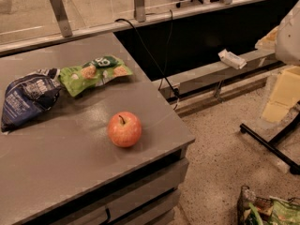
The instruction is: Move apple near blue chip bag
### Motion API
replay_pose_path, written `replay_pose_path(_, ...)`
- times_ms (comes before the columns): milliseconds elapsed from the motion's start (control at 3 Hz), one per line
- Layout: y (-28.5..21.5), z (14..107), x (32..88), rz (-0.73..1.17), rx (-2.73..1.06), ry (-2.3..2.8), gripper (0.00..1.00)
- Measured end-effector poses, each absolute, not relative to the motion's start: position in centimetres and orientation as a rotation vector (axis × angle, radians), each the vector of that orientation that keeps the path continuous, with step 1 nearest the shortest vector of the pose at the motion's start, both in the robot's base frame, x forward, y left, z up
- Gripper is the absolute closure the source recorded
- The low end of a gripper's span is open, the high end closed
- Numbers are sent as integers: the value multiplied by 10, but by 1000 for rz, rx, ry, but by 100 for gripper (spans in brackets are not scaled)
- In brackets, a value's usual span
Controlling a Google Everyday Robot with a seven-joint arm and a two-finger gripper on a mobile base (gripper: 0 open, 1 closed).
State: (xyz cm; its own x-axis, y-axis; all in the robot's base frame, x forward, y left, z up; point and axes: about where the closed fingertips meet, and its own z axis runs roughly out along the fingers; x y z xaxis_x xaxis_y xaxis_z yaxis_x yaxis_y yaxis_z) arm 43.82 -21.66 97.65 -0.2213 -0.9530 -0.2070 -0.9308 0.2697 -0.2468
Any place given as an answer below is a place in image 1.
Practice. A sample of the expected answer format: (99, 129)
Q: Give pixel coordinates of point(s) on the wire basket with bags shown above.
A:
(255, 210)

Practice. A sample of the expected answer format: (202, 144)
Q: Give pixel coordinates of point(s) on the grey drawer cabinet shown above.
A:
(63, 169)

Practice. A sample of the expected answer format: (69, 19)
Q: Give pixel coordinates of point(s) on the green snack bag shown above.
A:
(94, 73)

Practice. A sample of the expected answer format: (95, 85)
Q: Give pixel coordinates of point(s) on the blue chip bag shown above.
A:
(28, 97)

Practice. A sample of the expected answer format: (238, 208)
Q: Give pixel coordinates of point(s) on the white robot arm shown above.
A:
(284, 40)

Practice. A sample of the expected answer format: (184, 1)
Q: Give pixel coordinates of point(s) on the red apple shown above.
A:
(124, 129)

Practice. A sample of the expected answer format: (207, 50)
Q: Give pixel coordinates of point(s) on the black stand base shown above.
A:
(272, 145)

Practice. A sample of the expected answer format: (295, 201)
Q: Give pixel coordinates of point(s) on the metal railing bracket middle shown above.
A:
(139, 11)

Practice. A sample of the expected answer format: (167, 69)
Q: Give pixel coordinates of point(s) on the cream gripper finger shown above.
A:
(268, 41)
(284, 95)

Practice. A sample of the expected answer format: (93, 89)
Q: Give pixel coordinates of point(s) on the white box on ledge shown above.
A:
(232, 60)

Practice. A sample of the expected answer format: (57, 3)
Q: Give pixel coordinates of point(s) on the metal railing bracket left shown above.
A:
(61, 17)

